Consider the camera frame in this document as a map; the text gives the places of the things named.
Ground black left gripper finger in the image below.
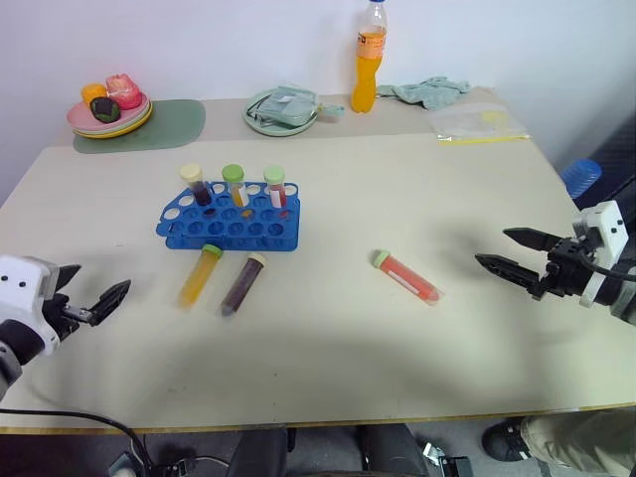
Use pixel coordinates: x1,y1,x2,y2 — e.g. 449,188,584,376
88,278,133,328
55,263,82,300

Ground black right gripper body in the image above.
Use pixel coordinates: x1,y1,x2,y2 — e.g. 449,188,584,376
530,236,606,302

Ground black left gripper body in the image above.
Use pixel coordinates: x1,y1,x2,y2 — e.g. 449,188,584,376
42,292,95,344

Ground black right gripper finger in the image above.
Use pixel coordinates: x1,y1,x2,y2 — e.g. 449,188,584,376
502,227,563,252
473,252,542,295

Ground orange tube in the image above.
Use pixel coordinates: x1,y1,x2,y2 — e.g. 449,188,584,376
177,242,226,311
221,163,251,209

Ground red tube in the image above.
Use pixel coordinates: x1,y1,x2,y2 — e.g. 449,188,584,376
371,248,444,306
262,165,290,210

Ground blue plastic test tube rack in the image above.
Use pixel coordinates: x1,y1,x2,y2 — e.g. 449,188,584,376
156,181,303,252

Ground blue ribbed plastic cap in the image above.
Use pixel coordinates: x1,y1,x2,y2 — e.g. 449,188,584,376
560,158,604,201

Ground clear zip bag yellow seal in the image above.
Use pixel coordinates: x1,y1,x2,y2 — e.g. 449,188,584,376
427,102,531,147

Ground pink round plate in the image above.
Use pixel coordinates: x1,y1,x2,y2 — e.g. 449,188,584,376
66,91,151,132

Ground stack of coloured plates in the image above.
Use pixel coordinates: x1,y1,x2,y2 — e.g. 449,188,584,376
69,98,153,137

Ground yellow round plate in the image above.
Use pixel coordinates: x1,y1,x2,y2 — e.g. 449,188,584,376
73,104,155,141

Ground black and white sneaker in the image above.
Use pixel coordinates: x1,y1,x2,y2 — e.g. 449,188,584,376
481,416,541,464

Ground khaki trouser leg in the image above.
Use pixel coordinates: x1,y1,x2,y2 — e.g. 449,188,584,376
518,408,636,477

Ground black and green toy fruit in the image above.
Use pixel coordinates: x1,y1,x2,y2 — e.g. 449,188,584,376
88,96,121,124

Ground mint green crumpled cloth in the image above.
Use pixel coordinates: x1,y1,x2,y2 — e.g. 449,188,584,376
375,76,473,112

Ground dark green placemat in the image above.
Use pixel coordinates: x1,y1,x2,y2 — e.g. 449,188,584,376
73,98,208,155

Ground orange toy fruit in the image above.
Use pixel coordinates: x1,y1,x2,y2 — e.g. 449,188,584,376
79,82,108,107

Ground pink red toy apple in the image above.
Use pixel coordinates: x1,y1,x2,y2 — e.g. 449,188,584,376
104,73,145,111

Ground small black floor device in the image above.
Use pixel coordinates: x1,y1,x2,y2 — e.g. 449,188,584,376
421,439,474,477

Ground dark rounded shape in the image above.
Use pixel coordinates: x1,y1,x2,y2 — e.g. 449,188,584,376
230,426,290,477
357,423,429,477

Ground mint green round plate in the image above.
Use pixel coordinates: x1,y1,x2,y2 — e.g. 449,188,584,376
242,87,320,138

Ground orange soda plastic bottle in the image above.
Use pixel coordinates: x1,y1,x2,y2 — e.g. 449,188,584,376
350,0,390,115

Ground mint green zip pouch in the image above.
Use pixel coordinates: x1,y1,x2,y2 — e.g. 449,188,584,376
257,84,346,128

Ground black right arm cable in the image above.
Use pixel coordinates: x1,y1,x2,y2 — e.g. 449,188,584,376
577,251,636,283

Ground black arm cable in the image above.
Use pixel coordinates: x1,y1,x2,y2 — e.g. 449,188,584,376
0,407,153,477
577,251,636,283

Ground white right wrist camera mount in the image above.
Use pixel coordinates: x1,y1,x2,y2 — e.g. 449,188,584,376
570,200,629,310

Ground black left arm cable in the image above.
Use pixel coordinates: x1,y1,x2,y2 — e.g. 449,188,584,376
0,407,153,477

